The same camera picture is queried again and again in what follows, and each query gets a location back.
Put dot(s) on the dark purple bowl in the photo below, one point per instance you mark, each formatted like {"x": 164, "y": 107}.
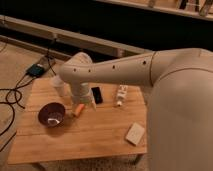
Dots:
{"x": 52, "y": 114}

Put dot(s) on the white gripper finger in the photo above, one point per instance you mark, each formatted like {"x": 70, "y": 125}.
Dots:
{"x": 73, "y": 106}
{"x": 93, "y": 105}

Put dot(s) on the black power adapter left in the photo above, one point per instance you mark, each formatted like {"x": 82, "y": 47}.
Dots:
{"x": 35, "y": 71}

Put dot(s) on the orange carrot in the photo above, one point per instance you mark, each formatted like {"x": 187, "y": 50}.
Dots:
{"x": 78, "y": 110}

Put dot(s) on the wooden table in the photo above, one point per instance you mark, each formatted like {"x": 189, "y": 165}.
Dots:
{"x": 98, "y": 132}

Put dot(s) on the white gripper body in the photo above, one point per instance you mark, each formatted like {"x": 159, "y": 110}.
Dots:
{"x": 81, "y": 93}

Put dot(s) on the white card box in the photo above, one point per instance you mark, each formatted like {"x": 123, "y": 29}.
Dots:
{"x": 135, "y": 134}

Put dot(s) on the white tube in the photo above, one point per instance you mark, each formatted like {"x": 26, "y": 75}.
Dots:
{"x": 121, "y": 94}

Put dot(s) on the clear plastic cup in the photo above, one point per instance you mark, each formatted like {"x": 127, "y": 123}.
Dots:
{"x": 59, "y": 85}

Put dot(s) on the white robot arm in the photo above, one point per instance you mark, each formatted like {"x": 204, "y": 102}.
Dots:
{"x": 180, "y": 106}

